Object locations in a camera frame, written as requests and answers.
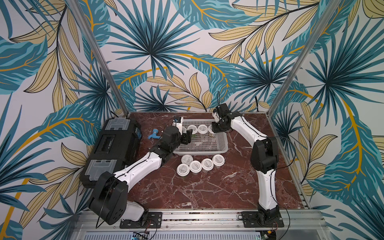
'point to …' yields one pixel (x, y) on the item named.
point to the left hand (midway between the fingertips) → (186, 130)
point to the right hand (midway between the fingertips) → (215, 128)
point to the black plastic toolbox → (115, 147)
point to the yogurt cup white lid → (184, 130)
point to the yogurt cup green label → (193, 135)
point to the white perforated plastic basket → (214, 144)
